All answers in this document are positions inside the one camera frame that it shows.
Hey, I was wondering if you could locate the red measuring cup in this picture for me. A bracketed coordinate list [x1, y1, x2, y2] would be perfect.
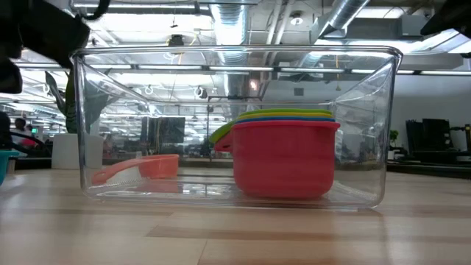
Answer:
[213, 120, 341, 200]

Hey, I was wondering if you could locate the dark display screen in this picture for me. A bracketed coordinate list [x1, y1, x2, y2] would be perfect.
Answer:
[141, 116, 186, 149]

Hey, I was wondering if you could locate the blue measuring cup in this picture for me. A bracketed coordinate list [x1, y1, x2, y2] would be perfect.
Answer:
[235, 116, 336, 124]

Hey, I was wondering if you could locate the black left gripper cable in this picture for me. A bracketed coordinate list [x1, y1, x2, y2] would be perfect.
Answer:
[83, 0, 112, 21]

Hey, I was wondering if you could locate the green snake plant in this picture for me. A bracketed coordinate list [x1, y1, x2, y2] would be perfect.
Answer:
[44, 68, 121, 135]

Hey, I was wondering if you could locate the white plant pot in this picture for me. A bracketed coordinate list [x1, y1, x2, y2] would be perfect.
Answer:
[51, 132, 105, 170]

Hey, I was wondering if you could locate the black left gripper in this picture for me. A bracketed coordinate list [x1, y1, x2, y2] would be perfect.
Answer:
[0, 0, 91, 95]

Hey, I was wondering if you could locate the black equipment rack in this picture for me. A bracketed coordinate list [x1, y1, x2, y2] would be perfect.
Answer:
[406, 117, 471, 165]

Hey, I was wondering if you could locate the orange measuring cup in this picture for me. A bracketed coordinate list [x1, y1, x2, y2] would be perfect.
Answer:
[91, 153, 180, 186]

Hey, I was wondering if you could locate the yellow measuring cup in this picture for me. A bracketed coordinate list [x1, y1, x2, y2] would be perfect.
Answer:
[237, 111, 334, 120]

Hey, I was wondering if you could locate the clear plastic bin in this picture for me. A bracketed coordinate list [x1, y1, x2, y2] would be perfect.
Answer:
[69, 44, 404, 211]

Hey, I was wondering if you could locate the person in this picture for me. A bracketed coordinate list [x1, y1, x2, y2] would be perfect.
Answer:
[12, 117, 38, 149]

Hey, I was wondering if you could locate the smooth silver ventilation duct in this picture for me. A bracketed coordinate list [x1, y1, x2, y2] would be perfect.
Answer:
[308, 0, 371, 41]

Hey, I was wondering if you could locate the green measuring cup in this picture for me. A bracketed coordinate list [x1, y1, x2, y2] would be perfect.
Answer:
[208, 107, 334, 145]

